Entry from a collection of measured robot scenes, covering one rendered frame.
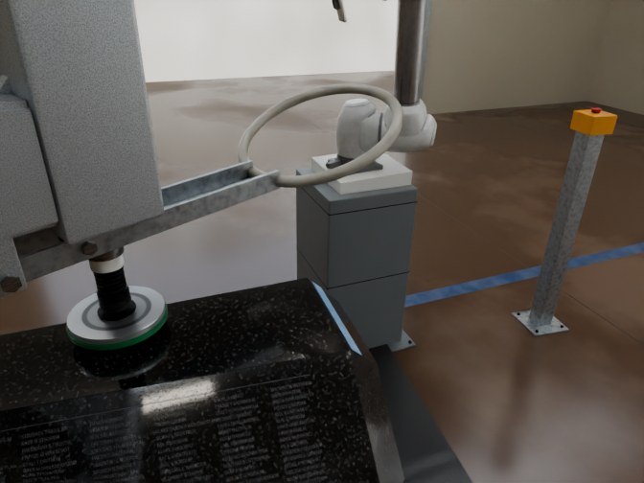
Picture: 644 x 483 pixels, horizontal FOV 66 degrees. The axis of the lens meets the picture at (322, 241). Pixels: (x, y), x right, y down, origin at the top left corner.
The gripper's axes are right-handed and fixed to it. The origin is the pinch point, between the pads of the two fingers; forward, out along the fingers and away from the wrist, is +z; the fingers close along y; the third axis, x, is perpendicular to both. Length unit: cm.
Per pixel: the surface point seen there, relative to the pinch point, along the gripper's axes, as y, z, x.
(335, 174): 31.6, 25.3, 23.0
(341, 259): 21, 97, -19
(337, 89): 6.2, 25.4, -13.6
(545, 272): -66, 153, 12
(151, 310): 86, 31, 23
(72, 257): 91, 7, 25
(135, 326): 90, 29, 27
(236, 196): 55, 21, 15
